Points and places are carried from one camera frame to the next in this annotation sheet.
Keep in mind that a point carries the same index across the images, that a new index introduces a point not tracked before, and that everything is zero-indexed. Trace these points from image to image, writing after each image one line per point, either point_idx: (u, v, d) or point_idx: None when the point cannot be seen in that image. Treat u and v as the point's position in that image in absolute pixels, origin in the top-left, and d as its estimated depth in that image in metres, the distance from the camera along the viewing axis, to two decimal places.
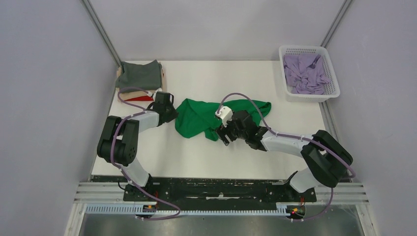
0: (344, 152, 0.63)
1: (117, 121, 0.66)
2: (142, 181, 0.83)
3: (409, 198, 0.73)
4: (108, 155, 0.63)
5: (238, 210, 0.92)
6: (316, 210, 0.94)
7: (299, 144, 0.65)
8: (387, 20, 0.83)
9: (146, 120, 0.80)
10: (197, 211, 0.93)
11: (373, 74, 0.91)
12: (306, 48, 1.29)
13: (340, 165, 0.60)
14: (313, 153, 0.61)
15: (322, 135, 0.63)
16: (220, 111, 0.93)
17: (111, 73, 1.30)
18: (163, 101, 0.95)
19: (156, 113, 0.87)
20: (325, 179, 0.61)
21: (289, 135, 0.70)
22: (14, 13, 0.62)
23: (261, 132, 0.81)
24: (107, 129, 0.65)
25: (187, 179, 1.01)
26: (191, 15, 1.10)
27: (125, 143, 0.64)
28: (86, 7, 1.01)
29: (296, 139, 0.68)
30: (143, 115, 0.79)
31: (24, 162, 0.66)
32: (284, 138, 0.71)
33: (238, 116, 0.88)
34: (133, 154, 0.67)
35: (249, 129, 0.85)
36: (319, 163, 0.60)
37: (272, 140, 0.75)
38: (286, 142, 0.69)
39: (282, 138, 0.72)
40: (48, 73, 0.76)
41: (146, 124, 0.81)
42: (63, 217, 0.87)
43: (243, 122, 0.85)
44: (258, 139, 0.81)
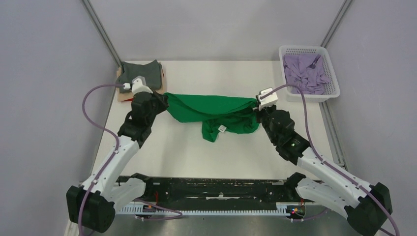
0: (391, 209, 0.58)
1: (79, 194, 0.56)
2: (138, 193, 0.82)
3: (409, 198, 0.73)
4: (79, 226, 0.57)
5: (238, 210, 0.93)
6: (317, 210, 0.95)
7: (353, 191, 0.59)
8: (388, 20, 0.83)
9: (119, 164, 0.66)
10: (196, 211, 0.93)
11: (373, 74, 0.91)
12: (305, 48, 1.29)
13: (383, 217, 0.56)
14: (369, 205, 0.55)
15: (383, 192, 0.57)
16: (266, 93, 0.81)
17: (111, 73, 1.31)
18: (143, 110, 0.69)
19: (132, 138, 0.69)
20: (365, 230, 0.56)
21: (344, 176, 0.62)
22: (15, 12, 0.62)
23: (298, 144, 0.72)
24: (71, 204, 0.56)
25: (187, 178, 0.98)
26: (191, 14, 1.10)
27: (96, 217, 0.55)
28: (86, 7, 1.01)
29: (349, 182, 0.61)
30: (114, 161, 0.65)
31: (23, 162, 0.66)
32: (334, 173, 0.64)
33: (281, 120, 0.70)
34: (107, 217, 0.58)
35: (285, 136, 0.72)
36: (369, 216, 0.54)
37: (314, 166, 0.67)
38: (337, 181, 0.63)
39: (331, 171, 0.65)
40: (48, 74, 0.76)
41: (123, 164, 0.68)
42: (63, 217, 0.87)
43: (285, 129, 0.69)
44: (293, 150, 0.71)
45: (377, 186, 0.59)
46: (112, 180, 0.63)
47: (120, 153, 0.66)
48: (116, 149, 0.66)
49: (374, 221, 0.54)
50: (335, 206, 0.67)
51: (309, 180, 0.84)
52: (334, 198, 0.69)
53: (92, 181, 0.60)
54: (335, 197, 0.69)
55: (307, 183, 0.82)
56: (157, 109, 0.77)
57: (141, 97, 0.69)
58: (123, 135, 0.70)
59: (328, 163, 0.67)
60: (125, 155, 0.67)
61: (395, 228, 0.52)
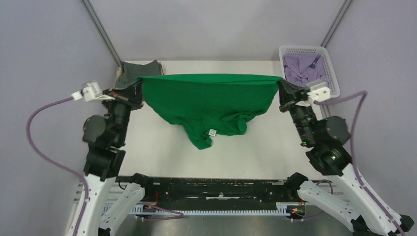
0: None
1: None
2: (138, 197, 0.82)
3: (410, 198, 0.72)
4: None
5: (238, 210, 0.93)
6: (315, 210, 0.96)
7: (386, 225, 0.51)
8: (387, 20, 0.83)
9: (97, 205, 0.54)
10: (197, 211, 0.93)
11: (373, 74, 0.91)
12: (305, 48, 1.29)
13: None
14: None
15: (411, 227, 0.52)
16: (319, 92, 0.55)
17: (111, 74, 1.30)
18: (101, 142, 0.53)
19: (101, 177, 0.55)
20: None
21: (378, 204, 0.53)
22: (15, 12, 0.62)
23: (339, 156, 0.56)
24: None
25: (187, 179, 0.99)
26: (191, 14, 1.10)
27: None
28: (85, 7, 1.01)
29: (383, 213, 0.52)
30: (89, 206, 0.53)
31: (24, 161, 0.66)
32: (370, 200, 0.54)
33: (337, 133, 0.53)
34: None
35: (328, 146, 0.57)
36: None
37: (349, 187, 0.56)
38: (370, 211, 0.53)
39: (367, 196, 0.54)
40: (48, 74, 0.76)
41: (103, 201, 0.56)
42: (63, 218, 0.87)
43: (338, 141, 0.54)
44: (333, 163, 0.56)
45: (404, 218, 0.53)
46: (94, 223, 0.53)
47: (93, 198, 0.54)
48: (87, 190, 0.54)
49: None
50: (341, 217, 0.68)
51: (310, 182, 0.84)
52: (340, 208, 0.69)
53: None
54: (341, 208, 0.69)
55: (309, 186, 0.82)
56: (124, 123, 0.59)
57: (90, 128, 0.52)
58: (90, 174, 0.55)
59: (367, 189, 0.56)
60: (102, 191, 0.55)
61: None
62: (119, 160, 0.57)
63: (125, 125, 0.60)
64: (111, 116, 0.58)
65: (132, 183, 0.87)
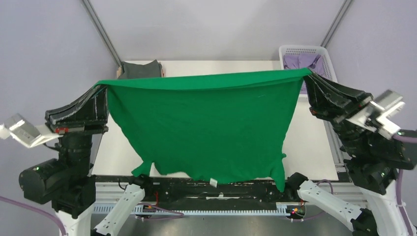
0: None
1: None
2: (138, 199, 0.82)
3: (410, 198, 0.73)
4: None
5: (238, 210, 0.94)
6: (315, 210, 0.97)
7: None
8: (387, 19, 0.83)
9: (80, 229, 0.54)
10: (197, 211, 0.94)
11: (373, 74, 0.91)
12: (305, 48, 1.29)
13: None
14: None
15: None
16: (393, 111, 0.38)
17: (111, 74, 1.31)
18: (58, 192, 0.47)
19: (72, 215, 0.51)
20: None
21: (405, 221, 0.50)
22: (17, 12, 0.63)
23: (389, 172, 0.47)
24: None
25: (187, 178, 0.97)
26: (191, 14, 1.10)
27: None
28: (86, 6, 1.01)
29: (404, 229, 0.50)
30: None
31: (24, 160, 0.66)
32: (400, 219, 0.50)
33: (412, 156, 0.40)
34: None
35: (384, 163, 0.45)
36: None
37: (388, 205, 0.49)
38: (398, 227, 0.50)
39: (398, 216, 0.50)
40: (48, 74, 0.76)
41: (85, 225, 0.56)
42: None
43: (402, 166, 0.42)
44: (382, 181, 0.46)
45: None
46: None
47: (71, 233, 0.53)
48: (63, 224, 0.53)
49: None
50: (341, 217, 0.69)
51: (311, 182, 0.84)
52: (340, 208, 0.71)
53: None
54: (341, 208, 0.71)
55: (310, 185, 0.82)
56: (81, 155, 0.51)
57: (31, 184, 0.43)
58: (60, 211, 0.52)
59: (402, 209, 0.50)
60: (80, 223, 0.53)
61: None
62: (87, 189, 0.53)
63: (85, 155, 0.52)
64: (64, 152, 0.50)
65: (132, 184, 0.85)
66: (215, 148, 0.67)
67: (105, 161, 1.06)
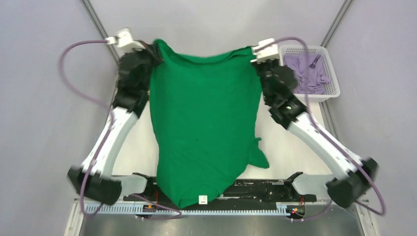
0: None
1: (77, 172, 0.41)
2: (139, 188, 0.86)
3: (410, 198, 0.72)
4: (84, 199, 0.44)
5: (238, 210, 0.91)
6: (316, 210, 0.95)
7: (340, 162, 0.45)
8: (387, 20, 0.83)
9: (119, 139, 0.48)
10: (196, 211, 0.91)
11: (373, 74, 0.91)
12: (306, 48, 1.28)
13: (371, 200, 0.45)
14: (355, 182, 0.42)
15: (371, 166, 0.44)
16: (264, 44, 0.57)
17: (112, 74, 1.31)
18: (132, 80, 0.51)
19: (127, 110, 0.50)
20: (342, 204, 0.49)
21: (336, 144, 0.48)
22: (16, 13, 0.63)
23: (298, 106, 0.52)
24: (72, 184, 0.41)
25: None
26: (191, 15, 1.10)
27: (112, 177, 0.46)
28: (86, 7, 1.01)
29: (339, 152, 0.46)
30: (113, 136, 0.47)
31: (25, 160, 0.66)
32: (324, 141, 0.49)
33: (285, 79, 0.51)
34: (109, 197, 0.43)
35: (287, 95, 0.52)
36: (347, 200, 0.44)
37: (308, 132, 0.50)
38: (328, 152, 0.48)
39: (322, 139, 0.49)
40: (48, 74, 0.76)
41: (121, 142, 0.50)
42: (63, 218, 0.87)
43: (287, 90, 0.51)
44: (290, 115, 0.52)
45: (368, 163, 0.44)
46: (114, 152, 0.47)
47: (116, 128, 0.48)
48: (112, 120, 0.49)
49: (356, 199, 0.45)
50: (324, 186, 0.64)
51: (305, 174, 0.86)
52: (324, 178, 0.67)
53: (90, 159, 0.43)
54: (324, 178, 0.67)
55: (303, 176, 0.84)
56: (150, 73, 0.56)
57: (126, 61, 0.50)
58: (117, 107, 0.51)
59: (324, 133, 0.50)
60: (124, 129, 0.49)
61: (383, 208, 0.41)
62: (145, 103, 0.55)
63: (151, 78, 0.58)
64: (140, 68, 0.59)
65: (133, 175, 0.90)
66: (201, 143, 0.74)
67: None
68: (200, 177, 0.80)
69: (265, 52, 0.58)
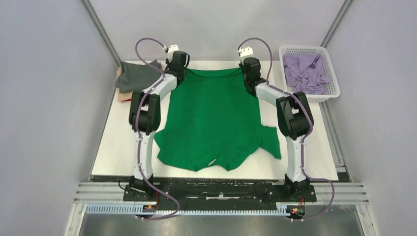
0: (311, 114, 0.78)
1: (141, 96, 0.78)
2: (148, 171, 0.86)
3: (410, 198, 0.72)
4: (134, 122, 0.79)
5: (238, 210, 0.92)
6: (316, 210, 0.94)
7: (279, 95, 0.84)
8: (388, 20, 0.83)
9: (165, 88, 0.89)
10: (196, 211, 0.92)
11: (373, 74, 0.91)
12: (306, 48, 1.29)
13: (302, 119, 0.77)
14: (283, 103, 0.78)
15: (299, 95, 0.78)
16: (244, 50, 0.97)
17: (112, 74, 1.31)
18: (179, 62, 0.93)
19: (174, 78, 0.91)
20: (285, 125, 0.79)
21: (276, 88, 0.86)
22: (14, 11, 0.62)
23: (260, 81, 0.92)
24: (134, 103, 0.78)
25: (187, 179, 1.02)
26: (191, 14, 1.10)
27: (148, 114, 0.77)
28: (86, 7, 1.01)
29: (279, 92, 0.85)
30: (163, 84, 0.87)
31: (24, 161, 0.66)
32: (271, 90, 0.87)
33: (250, 60, 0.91)
34: (157, 121, 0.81)
35: (253, 74, 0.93)
36: (286, 121, 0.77)
37: (263, 89, 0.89)
38: (272, 93, 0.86)
39: (272, 90, 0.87)
40: (48, 74, 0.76)
41: (164, 91, 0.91)
42: (63, 218, 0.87)
43: (251, 68, 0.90)
44: (253, 85, 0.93)
45: (299, 95, 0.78)
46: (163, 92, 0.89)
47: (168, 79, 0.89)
48: (163, 76, 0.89)
49: (292, 117, 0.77)
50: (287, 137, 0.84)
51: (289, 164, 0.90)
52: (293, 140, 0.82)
53: (151, 88, 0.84)
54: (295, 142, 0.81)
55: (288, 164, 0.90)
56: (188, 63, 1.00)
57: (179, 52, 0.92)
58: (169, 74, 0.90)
59: (273, 87, 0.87)
60: (167, 84, 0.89)
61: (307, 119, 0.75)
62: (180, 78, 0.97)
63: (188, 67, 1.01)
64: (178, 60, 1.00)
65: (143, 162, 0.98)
66: (214, 116, 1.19)
67: (106, 161, 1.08)
68: (215, 151, 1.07)
69: (245, 54, 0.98)
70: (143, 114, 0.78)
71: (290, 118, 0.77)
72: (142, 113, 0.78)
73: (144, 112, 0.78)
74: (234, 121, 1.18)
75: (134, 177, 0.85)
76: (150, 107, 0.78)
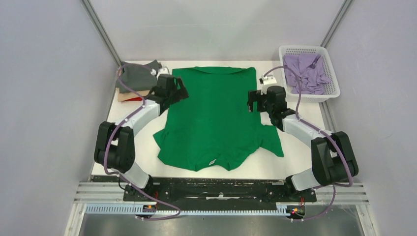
0: (352, 161, 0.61)
1: (110, 127, 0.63)
2: (142, 182, 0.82)
3: (410, 198, 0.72)
4: (101, 160, 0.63)
5: (238, 210, 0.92)
6: (316, 210, 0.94)
7: (314, 134, 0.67)
8: (388, 20, 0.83)
9: (143, 117, 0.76)
10: (197, 211, 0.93)
11: (373, 74, 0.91)
12: (306, 48, 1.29)
13: (342, 169, 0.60)
14: (322, 145, 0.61)
15: (341, 136, 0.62)
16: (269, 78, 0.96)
17: (111, 73, 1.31)
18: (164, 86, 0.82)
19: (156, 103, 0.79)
20: (320, 173, 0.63)
21: (308, 124, 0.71)
22: (14, 11, 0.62)
23: (287, 113, 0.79)
24: (102, 136, 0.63)
25: (187, 179, 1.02)
26: (191, 14, 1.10)
27: (118, 151, 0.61)
28: (86, 7, 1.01)
29: (313, 130, 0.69)
30: (140, 113, 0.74)
31: (24, 160, 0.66)
32: (303, 126, 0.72)
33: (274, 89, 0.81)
34: (130, 159, 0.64)
35: (279, 104, 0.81)
36: (324, 168, 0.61)
37: (293, 123, 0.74)
38: (303, 130, 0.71)
39: (303, 125, 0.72)
40: (48, 73, 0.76)
41: (143, 120, 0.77)
42: (63, 218, 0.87)
43: (276, 98, 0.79)
44: (280, 117, 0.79)
45: (341, 136, 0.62)
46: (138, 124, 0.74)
47: (146, 108, 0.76)
48: (143, 104, 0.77)
49: (330, 165, 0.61)
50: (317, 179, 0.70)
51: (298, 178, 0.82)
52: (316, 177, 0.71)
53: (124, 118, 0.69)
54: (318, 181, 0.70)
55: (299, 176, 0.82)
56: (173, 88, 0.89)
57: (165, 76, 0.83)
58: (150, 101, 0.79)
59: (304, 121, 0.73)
60: (147, 112, 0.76)
61: (346, 170, 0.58)
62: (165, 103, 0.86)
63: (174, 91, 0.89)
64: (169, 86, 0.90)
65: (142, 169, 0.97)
66: (213, 116, 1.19)
67: None
68: (215, 151, 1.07)
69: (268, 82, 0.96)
70: (111, 150, 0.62)
71: (329, 166, 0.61)
72: (111, 148, 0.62)
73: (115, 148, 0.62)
74: (235, 122, 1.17)
75: None
76: (120, 143, 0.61)
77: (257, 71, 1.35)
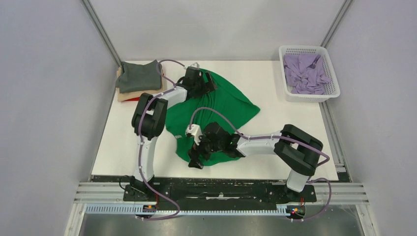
0: (313, 139, 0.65)
1: (149, 98, 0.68)
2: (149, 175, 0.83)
3: (411, 199, 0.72)
4: (136, 125, 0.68)
5: (238, 210, 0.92)
6: (316, 210, 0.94)
7: (271, 142, 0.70)
8: (388, 19, 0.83)
9: (172, 99, 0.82)
10: (196, 211, 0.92)
11: (373, 74, 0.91)
12: (306, 48, 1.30)
13: (314, 154, 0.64)
14: (284, 149, 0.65)
15: (289, 129, 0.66)
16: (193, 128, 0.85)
17: (111, 73, 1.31)
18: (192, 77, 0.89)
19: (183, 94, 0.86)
20: (304, 169, 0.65)
21: (258, 137, 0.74)
22: (14, 11, 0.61)
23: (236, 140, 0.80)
24: (140, 104, 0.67)
25: (187, 179, 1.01)
26: (190, 14, 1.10)
27: (154, 117, 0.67)
28: (86, 7, 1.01)
29: (266, 139, 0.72)
30: (170, 94, 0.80)
31: (24, 160, 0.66)
32: (256, 141, 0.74)
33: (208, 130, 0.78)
34: (161, 128, 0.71)
35: (222, 139, 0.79)
36: (302, 162, 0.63)
37: (248, 146, 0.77)
38: (260, 144, 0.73)
39: (255, 141, 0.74)
40: (48, 74, 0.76)
41: (172, 102, 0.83)
42: (63, 218, 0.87)
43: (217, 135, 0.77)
44: (233, 148, 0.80)
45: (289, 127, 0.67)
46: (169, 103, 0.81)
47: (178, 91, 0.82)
48: (174, 87, 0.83)
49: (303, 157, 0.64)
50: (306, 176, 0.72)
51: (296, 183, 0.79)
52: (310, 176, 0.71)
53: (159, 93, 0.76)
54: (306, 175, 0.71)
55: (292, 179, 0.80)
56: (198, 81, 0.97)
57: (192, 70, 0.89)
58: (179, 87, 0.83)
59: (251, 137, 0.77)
60: (177, 95, 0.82)
61: (317, 152, 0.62)
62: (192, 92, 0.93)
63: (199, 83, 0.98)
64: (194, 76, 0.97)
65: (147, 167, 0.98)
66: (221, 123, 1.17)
67: (105, 161, 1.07)
68: None
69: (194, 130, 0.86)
70: (147, 117, 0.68)
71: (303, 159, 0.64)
72: (147, 116, 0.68)
73: (150, 115, 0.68)
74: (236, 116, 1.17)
75: (135, 177, 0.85)
76: (157, 111, 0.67)
77: (258, 71, 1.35)
